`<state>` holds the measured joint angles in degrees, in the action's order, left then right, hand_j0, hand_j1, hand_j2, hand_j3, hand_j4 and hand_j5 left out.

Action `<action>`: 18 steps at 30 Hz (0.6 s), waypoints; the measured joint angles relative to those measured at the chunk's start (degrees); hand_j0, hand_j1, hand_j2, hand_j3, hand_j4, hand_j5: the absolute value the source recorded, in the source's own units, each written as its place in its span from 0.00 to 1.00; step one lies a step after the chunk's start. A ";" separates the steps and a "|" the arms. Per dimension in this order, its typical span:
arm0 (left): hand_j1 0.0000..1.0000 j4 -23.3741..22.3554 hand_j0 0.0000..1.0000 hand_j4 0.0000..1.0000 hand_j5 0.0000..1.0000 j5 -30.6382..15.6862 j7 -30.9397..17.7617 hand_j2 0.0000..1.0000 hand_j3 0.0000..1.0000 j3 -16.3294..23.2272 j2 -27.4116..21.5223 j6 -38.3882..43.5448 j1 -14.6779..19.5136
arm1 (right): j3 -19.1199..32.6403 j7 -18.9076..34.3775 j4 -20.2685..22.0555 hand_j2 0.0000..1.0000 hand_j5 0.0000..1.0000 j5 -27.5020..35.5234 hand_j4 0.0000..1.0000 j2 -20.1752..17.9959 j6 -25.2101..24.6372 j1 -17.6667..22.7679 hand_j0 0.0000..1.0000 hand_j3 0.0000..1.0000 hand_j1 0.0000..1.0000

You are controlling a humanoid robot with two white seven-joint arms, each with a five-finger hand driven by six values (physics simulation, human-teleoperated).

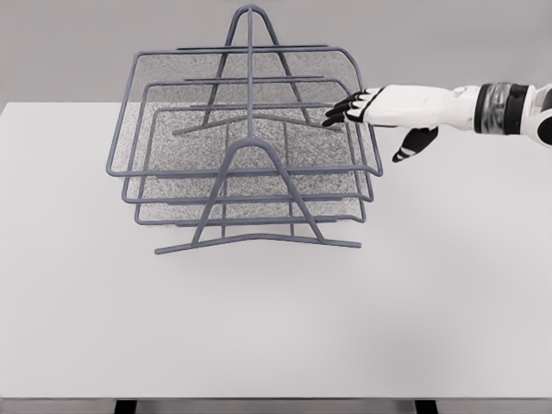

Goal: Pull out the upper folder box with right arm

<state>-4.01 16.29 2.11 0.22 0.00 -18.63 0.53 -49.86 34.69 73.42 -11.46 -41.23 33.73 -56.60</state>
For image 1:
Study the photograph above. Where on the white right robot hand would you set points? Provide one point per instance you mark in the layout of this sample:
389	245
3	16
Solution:
401	105

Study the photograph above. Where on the grey mesh folder tray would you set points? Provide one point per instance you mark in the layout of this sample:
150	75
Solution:
172	188
181	146
172	214

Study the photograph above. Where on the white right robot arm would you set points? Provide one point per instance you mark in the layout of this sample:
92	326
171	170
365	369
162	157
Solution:
500	108

